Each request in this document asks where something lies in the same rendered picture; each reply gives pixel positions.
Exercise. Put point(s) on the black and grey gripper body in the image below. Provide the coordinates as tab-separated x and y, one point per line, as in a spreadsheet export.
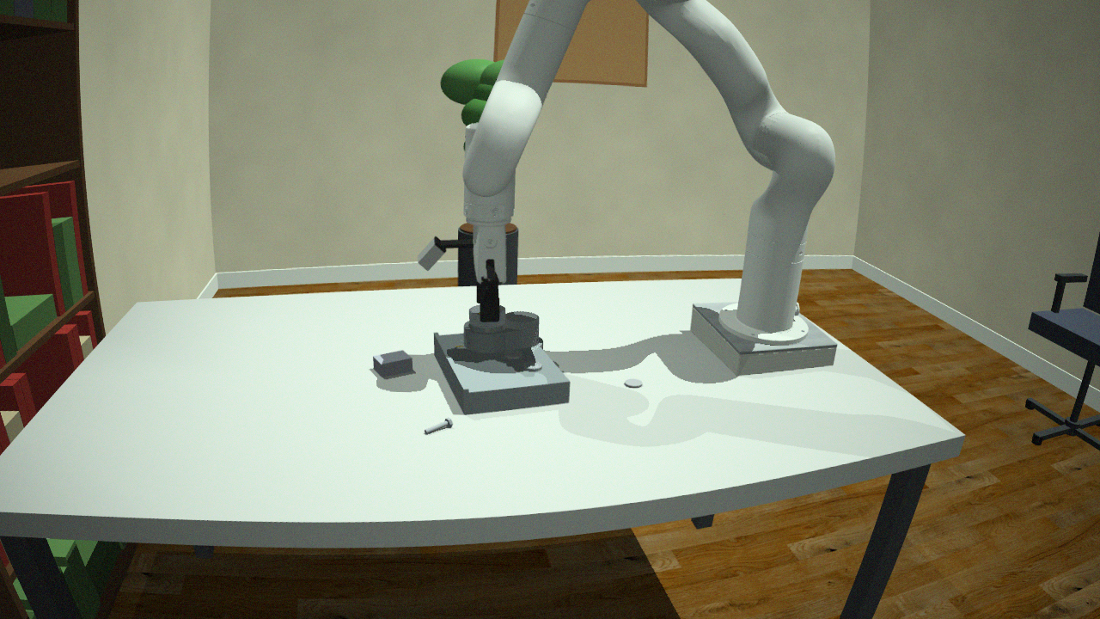
489	243

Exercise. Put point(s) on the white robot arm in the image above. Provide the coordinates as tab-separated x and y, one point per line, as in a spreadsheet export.
798	151

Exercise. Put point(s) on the grey bolt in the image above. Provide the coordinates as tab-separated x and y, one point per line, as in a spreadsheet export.
448	422

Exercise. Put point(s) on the dark grey toothed gear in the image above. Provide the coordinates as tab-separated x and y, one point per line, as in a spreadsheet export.
474	318

